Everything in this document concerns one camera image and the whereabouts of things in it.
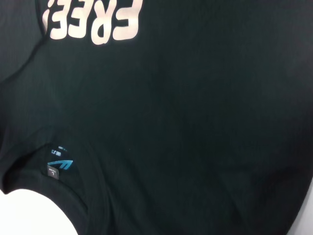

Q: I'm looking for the black shirt with FREE print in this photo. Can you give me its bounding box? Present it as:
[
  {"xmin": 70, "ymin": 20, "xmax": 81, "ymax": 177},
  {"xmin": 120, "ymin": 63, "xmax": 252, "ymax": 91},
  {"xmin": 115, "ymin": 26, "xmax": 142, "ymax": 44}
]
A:
[{"xmin": 0, "ymin": 0, "xmax": 313, "ymax": 235}]

